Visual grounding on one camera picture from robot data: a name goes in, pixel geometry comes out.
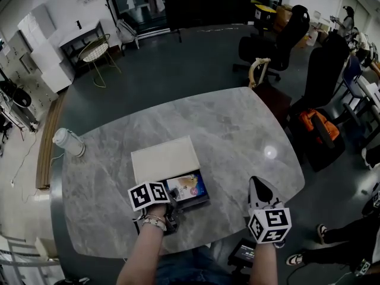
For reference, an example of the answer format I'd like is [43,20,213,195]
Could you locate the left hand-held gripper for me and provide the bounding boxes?
[128,181,182,236]

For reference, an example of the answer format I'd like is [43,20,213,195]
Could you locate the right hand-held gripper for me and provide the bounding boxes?
[247,175,293,249]

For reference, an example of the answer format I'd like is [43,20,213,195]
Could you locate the box with white lid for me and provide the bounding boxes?
[130,135,211,211]

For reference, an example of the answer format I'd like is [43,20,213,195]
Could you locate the person's right forearm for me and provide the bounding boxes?
[248,242,278,285]

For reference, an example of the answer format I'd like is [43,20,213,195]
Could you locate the person's left forearm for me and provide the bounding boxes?
[116,204,167,285]

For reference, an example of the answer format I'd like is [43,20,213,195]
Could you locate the black device with screen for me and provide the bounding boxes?
[227,237,257,269]

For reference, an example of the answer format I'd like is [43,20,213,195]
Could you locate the person's jeans legs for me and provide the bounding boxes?
[154,246,233,285]

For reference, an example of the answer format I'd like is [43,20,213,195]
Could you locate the orange bag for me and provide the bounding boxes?
[297,109,341,145]

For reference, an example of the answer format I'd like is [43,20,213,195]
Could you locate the brown chair with bamboo back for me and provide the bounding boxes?
[248,57,293,128]

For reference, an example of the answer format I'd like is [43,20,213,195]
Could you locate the tall black gaming chair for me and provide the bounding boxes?
[288,33,352,172]

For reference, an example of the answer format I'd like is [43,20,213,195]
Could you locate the wooden slat board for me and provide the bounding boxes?
[35,90,68,190]

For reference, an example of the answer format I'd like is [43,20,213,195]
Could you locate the blue chair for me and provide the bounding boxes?
[340,55,363,101]

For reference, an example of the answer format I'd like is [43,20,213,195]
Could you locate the black office chair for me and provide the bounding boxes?
[232,4,311,82]

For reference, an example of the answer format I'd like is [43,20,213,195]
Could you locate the white plastic jug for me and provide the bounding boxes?
[305,27,319,48]

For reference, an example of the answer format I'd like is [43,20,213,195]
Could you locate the grey backpack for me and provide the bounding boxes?
[115,18,140,49]

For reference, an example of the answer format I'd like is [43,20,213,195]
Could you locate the cardboard boxes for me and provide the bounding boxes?
[273,4,294,34]

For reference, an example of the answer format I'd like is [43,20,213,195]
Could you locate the black cart with yellow top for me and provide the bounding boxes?
[254,4,277,31]

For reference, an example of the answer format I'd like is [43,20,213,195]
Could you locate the white desk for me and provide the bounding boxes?
[58,19,106,71]

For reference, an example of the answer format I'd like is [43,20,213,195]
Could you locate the black round stool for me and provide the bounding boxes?
[0,80,33,109]

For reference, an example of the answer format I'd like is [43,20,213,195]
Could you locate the white cabinet stack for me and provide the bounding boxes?
[17,4,75,94]

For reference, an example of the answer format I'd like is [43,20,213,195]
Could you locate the black folding partition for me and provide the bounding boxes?
[162,0,254,31]

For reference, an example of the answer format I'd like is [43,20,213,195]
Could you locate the black coat rack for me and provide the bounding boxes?
[100,0,120,29]

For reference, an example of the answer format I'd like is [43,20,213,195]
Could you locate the beaded wrist bracelets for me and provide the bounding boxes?
[141,214,167,232]

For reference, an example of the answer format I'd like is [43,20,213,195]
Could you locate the white floor cable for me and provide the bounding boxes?
[10,128,39,203]

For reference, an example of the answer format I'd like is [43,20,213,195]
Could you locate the gold wire chair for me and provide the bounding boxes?
[77,33,122,88]

